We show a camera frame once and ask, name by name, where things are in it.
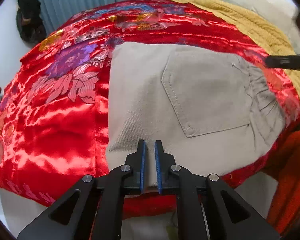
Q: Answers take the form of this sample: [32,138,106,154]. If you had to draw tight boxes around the beige pants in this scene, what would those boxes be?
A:
[106,42,286,186]

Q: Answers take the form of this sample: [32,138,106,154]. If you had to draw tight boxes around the black hanging clothing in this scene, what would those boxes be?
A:
[16,0,47,46]

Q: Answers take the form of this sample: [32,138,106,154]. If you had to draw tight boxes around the yellow knitted blanket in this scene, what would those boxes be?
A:
[172,0,300,101]

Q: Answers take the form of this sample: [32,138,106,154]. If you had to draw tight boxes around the orange red floor rug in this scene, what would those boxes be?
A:
[265,130,300,236]

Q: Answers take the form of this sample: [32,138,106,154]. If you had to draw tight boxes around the red floral satin bedspread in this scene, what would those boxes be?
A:
[0,0,300,219]

